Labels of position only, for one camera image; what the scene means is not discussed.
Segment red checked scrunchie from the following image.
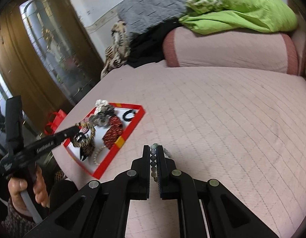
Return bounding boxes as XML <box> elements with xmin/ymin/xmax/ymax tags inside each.
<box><xmin>79</xmin><ymin>117</ymin><xmax>90</xmax><ymax>134</ymax></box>

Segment black leaf hair claw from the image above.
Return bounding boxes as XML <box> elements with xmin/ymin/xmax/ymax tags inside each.
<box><xmin>77</xmin><ymin>133</ymin><xmax>89</xmax><ymax>161</ymax></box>

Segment red polka dot scrunchie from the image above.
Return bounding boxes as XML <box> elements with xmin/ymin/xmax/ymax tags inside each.
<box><xmin>102</xmin><ymin>116</ymin><xmax>123</xmax><ymax>149</ymax></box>

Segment gold beaded bracelet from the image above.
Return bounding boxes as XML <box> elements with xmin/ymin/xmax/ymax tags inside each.
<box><xmin>71</xmin><ymin>121</ymin><xmax>97</xmax><ymax>154</ymax></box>

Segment grey-brown satin scrunchie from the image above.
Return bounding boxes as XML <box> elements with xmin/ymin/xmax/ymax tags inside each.
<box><xmin>88</xmin><ymin>104</ymin><xmax>115</xmax><ymax>127</ymax></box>

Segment leaf print cloth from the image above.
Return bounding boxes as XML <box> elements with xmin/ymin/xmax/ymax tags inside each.
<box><xmin>100</xmin><ymin>20</ymin><xmax>130</xmax><ymax>79</ymax></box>

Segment red shallow box tray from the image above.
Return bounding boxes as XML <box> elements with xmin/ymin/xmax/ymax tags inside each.
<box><xmin>63</xmin><ymin>99</ymin><xmax>145</xmax><ymax>179</ymax></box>

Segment pink bolster pillow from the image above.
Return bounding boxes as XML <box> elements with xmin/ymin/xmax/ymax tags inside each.
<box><xmin>163</xmin><ymin>27</ymin><xmax>299</xmax><ymax>75</ymax></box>

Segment pink quilted bedspread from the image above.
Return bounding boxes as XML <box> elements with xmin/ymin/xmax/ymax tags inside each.
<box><xmin>59</xmin><ymin>62</ymin><xmax>306</xmax><ymax>237</ymax></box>

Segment grey quilted pillow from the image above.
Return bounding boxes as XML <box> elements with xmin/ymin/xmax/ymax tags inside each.
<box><xmin>116</xmin><ymin>0</ymin><xmax>186</xmax><ymax>40</ymax></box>

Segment red gift bag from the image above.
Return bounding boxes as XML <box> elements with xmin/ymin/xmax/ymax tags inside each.
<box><xmin>44</xmin><ymin>110</ymin><xmax>67</xmax><ymax>135</ymax></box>

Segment wooden glass door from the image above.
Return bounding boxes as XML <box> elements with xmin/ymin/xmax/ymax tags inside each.
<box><xmin>0</xmin><ymin>0</ymin><xmax>104</xmax><ymax>131</ymax></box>

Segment black fabric pile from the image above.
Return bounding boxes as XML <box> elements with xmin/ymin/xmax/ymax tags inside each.
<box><xmin>127</xmin><ymin>19</ymin><xmax>181</xmax><ymax>68</ymax></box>

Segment left hand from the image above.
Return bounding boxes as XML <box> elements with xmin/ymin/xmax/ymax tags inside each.
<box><xmin>8</xmin><ymin>164</ymin><xmax>50</xmax><ymax>217</ymax></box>

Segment grey-green bead bracelet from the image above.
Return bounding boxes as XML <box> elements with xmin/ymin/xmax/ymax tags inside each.
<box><xmin>149</xmin><ymin>143</ymin><xmax>172</xmax><ymax>182</ymax></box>

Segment large white pearl bracelet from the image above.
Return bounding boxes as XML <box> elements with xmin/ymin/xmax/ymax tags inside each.
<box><xmin>93</xmin><ymin>145</ymin><xmax>108</xmax><ymax>167</ymax></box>

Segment green blanket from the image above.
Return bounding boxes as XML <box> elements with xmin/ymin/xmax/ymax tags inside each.
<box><xmin>179</xmin><ymin>0</ymin><xmax>298</xmax><ymax>35</ymax></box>

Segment white fabric scrunchie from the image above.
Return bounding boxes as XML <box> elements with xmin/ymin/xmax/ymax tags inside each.
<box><xmin>94</xmin><ymin>99</ymin><xmax>110</xmax><ymax>114</ymax></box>

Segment black beaded hair tie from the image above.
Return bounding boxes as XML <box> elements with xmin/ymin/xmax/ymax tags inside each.
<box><xmin>122</xmin><ymin>108</ymin><xmax>137</xmax><ymax>123</ymax></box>

